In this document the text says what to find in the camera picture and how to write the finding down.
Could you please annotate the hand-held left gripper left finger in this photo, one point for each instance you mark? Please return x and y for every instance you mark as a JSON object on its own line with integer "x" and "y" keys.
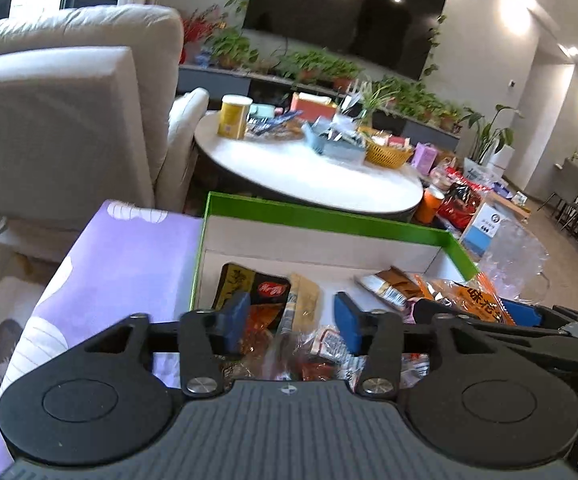
{"x": 234, "y": 325}

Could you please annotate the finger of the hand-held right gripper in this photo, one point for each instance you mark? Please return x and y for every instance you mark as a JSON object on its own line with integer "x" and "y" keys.
{"x": 519, "y": 312}
{"x": 569, "y": 355}

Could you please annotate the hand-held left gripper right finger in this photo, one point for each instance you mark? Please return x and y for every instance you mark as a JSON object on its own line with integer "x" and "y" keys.
{"x": 349, "y": 325}

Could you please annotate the white snack packet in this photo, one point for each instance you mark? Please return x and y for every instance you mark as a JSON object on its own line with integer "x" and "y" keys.
{"x": 331, "y": 345}

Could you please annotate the black yellow-print snack packet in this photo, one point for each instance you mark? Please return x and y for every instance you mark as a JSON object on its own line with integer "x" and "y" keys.
{"x": 264, "y": 290}

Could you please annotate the bright orange snack packet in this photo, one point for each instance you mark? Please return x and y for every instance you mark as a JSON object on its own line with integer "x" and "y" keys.
{"x": 474, "y": 297}

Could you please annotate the beige snack packet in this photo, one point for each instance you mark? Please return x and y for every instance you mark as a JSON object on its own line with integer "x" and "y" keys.
{"x": 304, "y": 300}

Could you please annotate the brown orange snack packet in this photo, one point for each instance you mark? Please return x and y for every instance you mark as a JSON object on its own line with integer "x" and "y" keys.
{"x": 391, "y": 287}

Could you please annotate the green cardboard box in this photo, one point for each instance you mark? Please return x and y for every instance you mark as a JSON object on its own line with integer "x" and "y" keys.
{"x": 319, "y": 221}

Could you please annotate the blue white carton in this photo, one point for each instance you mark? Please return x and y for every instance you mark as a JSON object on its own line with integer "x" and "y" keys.
{"x": 484, "y": 232}

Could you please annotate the red snack bag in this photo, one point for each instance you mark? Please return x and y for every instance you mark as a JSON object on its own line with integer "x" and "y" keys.
{"x": 464, "y": 205}

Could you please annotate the purple floral tablecloth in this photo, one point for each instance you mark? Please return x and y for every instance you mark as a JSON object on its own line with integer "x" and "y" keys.
{"x": 119, "y": 260}

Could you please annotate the orange cup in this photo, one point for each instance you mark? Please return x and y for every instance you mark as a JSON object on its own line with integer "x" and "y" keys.
{"x": 429, "y": 207}

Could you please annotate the white round coffee table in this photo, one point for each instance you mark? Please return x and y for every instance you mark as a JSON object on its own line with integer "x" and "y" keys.
{"x": 309, "y": 175}

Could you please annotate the white air purifier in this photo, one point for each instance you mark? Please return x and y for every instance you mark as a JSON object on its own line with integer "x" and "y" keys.
{"x": 503, "y": 157}

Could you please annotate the wicker basket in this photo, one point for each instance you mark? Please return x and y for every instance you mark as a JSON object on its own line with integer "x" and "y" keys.
{"x": 389, "y": 156}

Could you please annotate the grey-blue storage basket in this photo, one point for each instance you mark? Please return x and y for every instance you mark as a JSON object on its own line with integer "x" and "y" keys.
{"x": 336, "y": 147}

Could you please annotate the small purple gift box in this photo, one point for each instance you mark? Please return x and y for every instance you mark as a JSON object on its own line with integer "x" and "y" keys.
{"x": 425, "y": 157}

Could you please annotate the large leafy floor plant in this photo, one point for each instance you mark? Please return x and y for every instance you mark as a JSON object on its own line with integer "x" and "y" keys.
{"x": 491, "y": 132}

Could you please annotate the yellow can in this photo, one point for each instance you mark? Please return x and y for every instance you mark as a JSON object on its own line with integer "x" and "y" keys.
{"x": 233, "y": 119}

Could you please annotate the pale teal box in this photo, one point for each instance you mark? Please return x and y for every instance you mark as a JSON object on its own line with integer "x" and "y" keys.
{"x": 263, "y": 111}

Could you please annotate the red orange box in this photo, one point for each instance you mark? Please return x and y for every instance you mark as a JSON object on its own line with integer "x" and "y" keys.
{"x": 311, "y": 110}

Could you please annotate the spider plant in vase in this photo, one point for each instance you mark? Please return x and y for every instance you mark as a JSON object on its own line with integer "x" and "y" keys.
{"x": 374, "y": 102}

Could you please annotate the grey television cabinet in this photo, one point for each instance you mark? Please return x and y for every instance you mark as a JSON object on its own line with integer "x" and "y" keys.
{"x": 199, "y": 77}

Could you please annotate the row of potted plants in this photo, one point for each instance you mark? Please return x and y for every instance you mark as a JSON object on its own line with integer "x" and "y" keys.
{"x": 319, "y": 65}

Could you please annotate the beige armchair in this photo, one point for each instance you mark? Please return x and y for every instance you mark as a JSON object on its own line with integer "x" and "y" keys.
{"x": 69, "y": 120}

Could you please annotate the red flower arrangement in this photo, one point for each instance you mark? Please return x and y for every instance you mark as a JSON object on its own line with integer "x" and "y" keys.
{"x": 201, "y": 30}

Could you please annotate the wall television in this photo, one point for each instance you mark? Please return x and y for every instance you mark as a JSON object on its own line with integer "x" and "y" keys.
{"x": 344, "y": 15}

